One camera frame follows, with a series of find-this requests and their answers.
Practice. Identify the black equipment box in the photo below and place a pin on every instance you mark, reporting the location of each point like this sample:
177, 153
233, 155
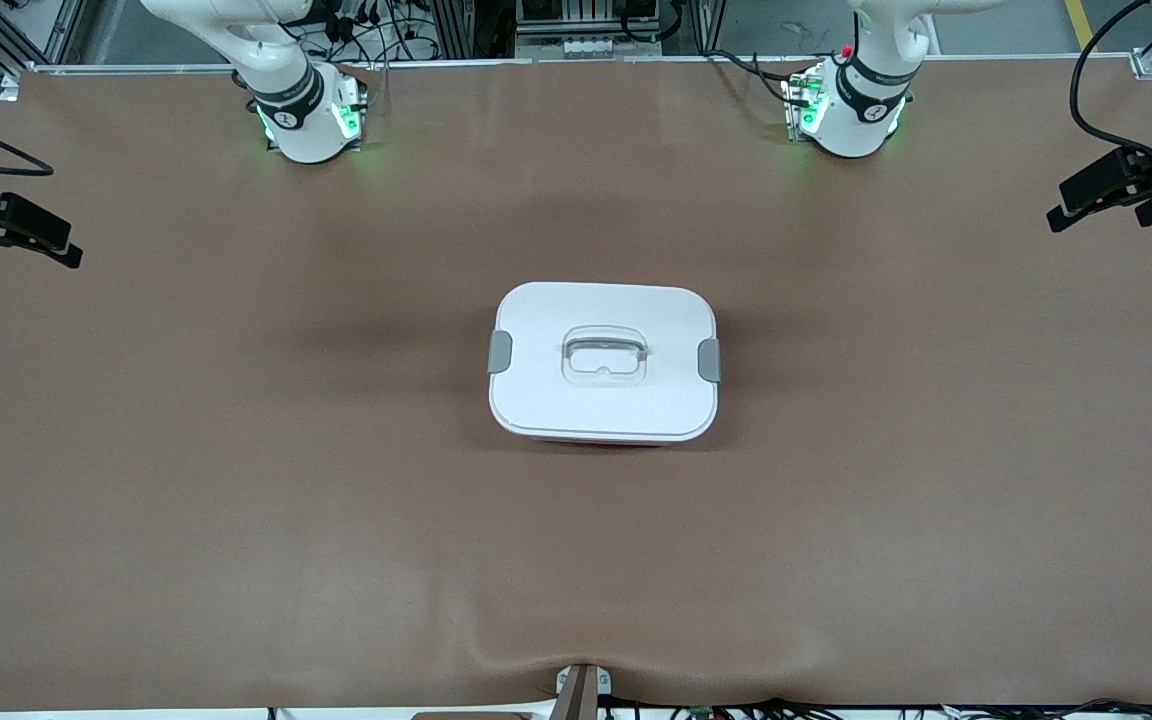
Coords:
586, 12

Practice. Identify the pink plastic storage box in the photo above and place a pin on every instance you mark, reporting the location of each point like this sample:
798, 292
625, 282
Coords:
596, 442

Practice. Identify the silver base connector panel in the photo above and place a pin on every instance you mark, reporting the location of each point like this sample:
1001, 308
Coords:
804, 105
348, 110

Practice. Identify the aluminium camera mount post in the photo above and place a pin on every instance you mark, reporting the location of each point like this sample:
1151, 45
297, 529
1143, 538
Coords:
581, 695

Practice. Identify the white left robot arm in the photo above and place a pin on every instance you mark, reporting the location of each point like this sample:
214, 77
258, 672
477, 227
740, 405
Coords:
861, 125

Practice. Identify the aluminium frame post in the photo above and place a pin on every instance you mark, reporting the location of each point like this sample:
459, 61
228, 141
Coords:
708, 25
454, 28
64, 30

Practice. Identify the silver table edge rail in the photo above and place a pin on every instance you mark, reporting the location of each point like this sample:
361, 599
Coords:
136, 68

